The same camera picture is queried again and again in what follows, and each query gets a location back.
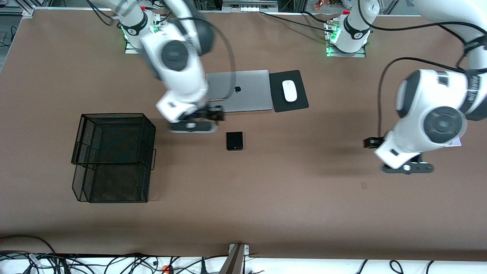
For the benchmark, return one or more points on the white computer mouse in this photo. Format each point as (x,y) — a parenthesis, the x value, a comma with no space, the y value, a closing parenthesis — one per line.
(290,91)

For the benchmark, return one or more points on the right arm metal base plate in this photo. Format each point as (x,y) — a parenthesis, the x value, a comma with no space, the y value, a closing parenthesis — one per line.
(131,50)

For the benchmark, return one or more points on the grey metal bracket post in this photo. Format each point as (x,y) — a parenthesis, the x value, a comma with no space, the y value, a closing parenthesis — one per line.
(234,262)

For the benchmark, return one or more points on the black mesh two-tier tray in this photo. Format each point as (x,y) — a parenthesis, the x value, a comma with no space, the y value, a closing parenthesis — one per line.
(114,182)

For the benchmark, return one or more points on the left white Franka arm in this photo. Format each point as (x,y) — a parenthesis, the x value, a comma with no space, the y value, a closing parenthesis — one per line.
(418,95)

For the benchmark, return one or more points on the white terminal block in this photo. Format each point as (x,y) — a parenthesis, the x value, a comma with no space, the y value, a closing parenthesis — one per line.
(249,7)

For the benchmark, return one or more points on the black mouse pad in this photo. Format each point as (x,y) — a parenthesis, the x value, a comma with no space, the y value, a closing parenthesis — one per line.
(300,102)

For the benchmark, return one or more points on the right white Franka arm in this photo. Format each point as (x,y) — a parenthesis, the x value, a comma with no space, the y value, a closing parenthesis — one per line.
(182,80)

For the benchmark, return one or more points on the silver laptop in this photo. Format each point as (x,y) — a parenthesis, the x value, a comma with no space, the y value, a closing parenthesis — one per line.
(251,95)

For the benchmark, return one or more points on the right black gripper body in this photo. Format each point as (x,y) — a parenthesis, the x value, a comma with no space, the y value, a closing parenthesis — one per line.
(210,112)

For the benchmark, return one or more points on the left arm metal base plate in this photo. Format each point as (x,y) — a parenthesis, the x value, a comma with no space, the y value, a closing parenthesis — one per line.
(357,54)

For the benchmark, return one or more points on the lavender flip phone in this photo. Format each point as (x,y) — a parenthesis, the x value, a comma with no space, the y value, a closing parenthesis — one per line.
(457,144)

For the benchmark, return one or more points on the aluminium frame rail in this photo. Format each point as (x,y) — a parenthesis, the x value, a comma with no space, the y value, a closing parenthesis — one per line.
(23,11)

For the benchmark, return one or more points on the black flip phone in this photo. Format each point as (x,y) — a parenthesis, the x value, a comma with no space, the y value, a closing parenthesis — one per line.
(234,140)

